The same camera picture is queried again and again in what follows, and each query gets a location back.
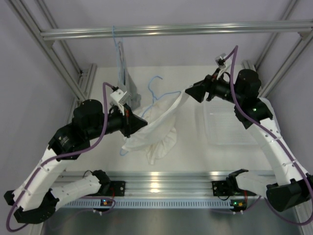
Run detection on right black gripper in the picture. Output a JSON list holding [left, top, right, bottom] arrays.
[[185, 68, 244, 105]]

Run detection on white tank top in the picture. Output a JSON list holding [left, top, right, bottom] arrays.
[[121, 89, 189, 166]]

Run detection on blue wire hanger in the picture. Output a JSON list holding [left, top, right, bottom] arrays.
[[119, 75, 183, 157], [112, 25, 127, 86]]

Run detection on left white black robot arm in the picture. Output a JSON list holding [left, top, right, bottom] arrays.
[[4, 99, 148, 224]]

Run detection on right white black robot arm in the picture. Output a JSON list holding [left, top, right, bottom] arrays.
[[185, 69, 313, 212]]

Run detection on grey tank top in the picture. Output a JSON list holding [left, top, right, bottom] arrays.
[[118, 57, 141, 110]]

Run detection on clear plastic basket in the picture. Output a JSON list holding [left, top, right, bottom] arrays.
[[195, 98, 257, 147]]

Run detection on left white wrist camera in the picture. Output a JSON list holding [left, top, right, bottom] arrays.
[[110, 89, 131, 108]]

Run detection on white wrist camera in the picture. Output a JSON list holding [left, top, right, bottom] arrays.
[[215, 53, 231, 78], [110, 89, 131, 108]]

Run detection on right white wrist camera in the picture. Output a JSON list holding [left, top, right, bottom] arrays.
[[215, 53, 231, 78]]

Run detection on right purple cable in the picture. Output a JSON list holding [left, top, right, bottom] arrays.
[[224, 46, 313, 226]]

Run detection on purple cable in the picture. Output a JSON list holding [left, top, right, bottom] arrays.
[[224, 46, 313, 226], [6, 82, 115, 232]]

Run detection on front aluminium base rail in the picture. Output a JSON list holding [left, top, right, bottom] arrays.
[[57, 170, 282, 198]]

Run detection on slotted cable duct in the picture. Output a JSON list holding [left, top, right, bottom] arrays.
[[63, 198, 233, 209]]

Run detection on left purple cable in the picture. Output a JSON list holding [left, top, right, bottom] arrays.
[[6, 82, 115, 232]]

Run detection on aluminium frame right posts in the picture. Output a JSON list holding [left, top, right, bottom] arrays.
[[237, 0, 313, 93]]

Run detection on aluminium frame posts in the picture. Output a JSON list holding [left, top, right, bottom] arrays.
[[237, 0, 313, 93], [4, 0, 98, 106]]

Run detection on aluminium hanging rail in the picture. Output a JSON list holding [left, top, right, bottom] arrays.
[[40, 20, 313, 41]]

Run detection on aluminium frame left posts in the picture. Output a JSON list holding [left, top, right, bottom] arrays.
[[4, 0, 98, 106]]

